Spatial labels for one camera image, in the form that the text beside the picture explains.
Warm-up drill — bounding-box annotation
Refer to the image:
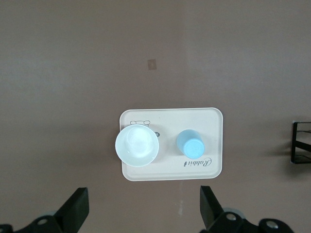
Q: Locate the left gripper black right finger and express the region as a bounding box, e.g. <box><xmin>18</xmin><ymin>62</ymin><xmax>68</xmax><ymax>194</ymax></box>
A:
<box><xmin>199</xmin><ymin>185</ymin><xmax>294</xmax><ymax>233</ymax></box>

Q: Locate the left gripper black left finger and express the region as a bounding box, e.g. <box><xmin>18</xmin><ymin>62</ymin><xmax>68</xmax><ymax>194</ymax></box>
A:
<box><xmin>0</xmin><ymin>187</ymin><xmax>90</xmax><ymax>233</ymax></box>

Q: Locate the light blue cup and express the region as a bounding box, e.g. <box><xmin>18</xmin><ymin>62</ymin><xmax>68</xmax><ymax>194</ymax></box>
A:
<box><xmin>175</xmin><ymin>129</ymin><xmax>204</xmax><ymax>158</ymax></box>

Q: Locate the white ceramic bowl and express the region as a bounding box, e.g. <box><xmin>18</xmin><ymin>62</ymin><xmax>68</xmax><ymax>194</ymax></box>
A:
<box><xmin>115</xmin><ymin>124</ymin><xmax>160</xmax><ymax>167</ymax></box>

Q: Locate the beige rectangular Rabbit tray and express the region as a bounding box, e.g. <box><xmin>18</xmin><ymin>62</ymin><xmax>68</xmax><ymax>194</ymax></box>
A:
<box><xmin>119</xmin><ymin>107</ymin><xmax>224</xmax><ymax>182</ymax></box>

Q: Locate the black wire cup rack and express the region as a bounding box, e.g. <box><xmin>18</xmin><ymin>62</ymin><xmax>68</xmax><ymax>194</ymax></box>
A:
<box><xmin>290</xmin><ymin>120</ymin><xmax>311</xmax><ymax>165</ymax></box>

